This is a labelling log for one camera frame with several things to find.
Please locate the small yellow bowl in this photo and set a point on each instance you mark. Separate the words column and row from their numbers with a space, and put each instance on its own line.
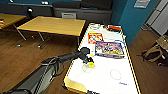
column 89, row 63

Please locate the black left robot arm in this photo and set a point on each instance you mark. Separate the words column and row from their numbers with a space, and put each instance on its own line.
column 40, row 75

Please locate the red yellow board game box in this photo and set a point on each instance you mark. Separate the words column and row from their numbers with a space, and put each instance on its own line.
column 94, row 36

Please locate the blue purple board game box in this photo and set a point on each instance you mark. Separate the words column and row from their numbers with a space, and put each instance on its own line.
column 110, row 49

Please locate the white sheet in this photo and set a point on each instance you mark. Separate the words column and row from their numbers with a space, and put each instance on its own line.
column 110, row 34

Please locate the grey sofa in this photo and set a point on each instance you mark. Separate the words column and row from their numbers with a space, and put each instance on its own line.
column 86, row 16

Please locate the red black item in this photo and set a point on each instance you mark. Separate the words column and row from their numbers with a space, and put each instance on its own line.
column 113, row 28

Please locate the large wooden table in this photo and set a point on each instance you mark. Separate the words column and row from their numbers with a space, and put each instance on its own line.
column 55, row 25

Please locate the black cushion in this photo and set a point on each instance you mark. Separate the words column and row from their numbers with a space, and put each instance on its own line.
column 96, row 4

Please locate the black round lamp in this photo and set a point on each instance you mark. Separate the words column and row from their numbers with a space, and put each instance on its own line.
column 30, row 12

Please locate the cardboard box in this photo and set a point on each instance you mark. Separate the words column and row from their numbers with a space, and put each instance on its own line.
column 162, row 42

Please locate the wooden table with red item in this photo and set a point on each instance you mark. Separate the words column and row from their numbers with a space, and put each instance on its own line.
column 11, row 18

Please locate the dark low bench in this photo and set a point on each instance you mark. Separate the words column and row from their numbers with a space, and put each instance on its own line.
column 16, row 9

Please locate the white gaming table yellow frame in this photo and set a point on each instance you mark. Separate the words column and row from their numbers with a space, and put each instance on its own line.
column 106, row 76

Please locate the yellow poster blue frame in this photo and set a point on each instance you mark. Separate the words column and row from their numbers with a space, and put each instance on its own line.
column 142, row 3

